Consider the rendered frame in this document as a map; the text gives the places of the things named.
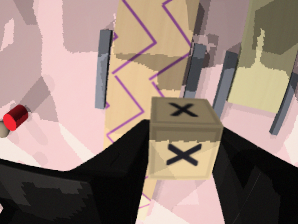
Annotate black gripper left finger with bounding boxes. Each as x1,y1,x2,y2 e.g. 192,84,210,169
0,120,150,224

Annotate tan wooden crate with black x marks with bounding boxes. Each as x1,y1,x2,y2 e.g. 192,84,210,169
149,97,223,181

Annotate red cylinder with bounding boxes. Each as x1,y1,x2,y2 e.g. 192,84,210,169
3,104,28,131

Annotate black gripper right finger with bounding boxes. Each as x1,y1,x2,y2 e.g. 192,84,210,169
212,127,298,224

